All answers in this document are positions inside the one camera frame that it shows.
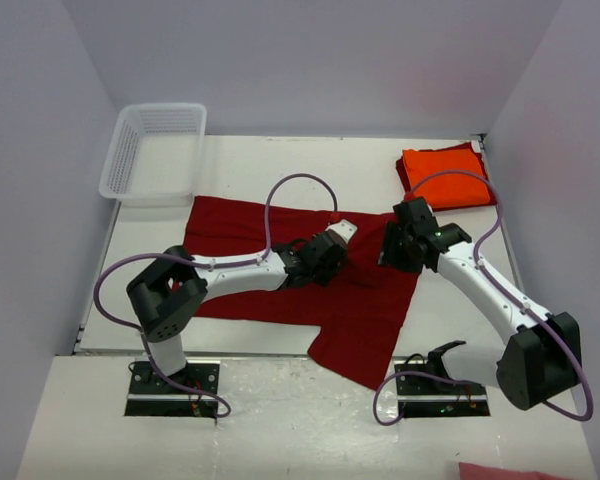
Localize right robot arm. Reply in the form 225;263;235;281
379;197;591;410

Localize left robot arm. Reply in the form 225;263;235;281
126;222;357;393

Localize folded orange t shirt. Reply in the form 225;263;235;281
400;142;487;212

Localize white plastic basket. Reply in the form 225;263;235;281
99;103;207;207

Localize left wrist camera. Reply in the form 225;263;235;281
326;211;358;245

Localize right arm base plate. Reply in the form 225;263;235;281
395;375;491;419

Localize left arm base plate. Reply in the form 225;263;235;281
124;360;220;418

